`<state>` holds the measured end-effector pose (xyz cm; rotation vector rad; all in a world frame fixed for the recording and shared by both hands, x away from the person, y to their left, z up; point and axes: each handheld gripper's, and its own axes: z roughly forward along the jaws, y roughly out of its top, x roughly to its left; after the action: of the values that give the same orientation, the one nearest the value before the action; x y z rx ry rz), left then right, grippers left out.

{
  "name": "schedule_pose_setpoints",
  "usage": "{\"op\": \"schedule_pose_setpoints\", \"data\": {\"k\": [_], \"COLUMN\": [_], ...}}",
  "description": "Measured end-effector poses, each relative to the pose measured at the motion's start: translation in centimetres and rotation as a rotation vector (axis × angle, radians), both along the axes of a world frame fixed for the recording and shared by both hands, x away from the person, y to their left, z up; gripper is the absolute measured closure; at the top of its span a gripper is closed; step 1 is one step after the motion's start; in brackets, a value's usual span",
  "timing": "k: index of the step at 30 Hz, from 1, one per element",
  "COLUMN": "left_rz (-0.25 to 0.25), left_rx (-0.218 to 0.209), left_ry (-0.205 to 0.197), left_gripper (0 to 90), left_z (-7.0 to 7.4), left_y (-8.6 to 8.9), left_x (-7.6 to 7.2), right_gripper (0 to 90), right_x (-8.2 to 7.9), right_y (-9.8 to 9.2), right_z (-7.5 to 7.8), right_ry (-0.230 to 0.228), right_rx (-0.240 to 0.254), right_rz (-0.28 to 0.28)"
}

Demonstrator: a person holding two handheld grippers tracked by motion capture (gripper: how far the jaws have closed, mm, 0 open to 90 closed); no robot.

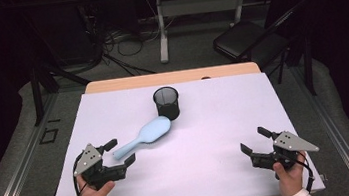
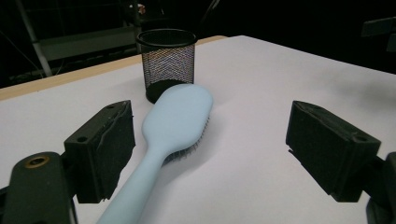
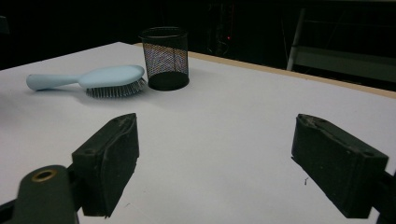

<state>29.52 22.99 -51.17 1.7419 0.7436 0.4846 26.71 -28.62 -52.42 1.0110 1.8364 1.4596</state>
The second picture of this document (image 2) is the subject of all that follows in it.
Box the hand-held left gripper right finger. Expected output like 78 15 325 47
285 100 382 203

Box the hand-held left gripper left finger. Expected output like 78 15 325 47
64 100 136 204

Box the light blue hairbrush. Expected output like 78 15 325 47
96 83 215 224

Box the black mesh pen holder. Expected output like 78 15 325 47
135 28 199 105

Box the white table mat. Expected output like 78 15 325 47
0 35 396 224

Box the white-legged desk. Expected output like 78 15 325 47
13 0 139 78

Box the black folding chair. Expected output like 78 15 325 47
361 17 396 52

